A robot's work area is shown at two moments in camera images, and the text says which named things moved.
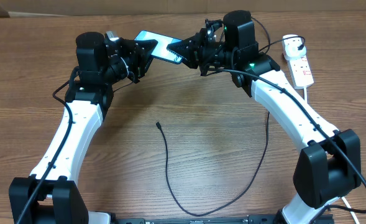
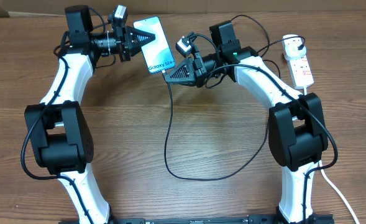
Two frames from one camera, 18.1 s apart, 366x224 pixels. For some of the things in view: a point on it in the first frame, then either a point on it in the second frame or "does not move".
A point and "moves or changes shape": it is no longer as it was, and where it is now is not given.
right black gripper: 191,52 -> 195,70
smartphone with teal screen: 161,51 moves or changes shape
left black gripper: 138,55 -> 133,47
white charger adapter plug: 290,43 does not move
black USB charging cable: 240,193 -> 256,154
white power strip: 301,73 does not move
